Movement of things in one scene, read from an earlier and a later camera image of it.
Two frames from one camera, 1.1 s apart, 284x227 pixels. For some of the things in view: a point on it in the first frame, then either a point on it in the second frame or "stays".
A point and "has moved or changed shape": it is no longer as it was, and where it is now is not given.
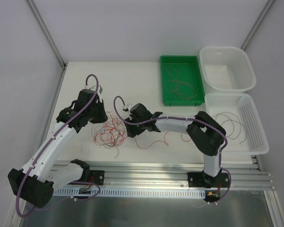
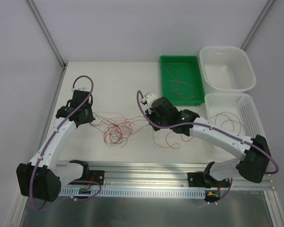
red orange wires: [112, 133] has moved or changed shape
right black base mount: [201, 179] stays
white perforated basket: [238, 116] stays
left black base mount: [97, 177] stays
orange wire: [158, 141] -> [170, 146]
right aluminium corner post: [256, 24] stays
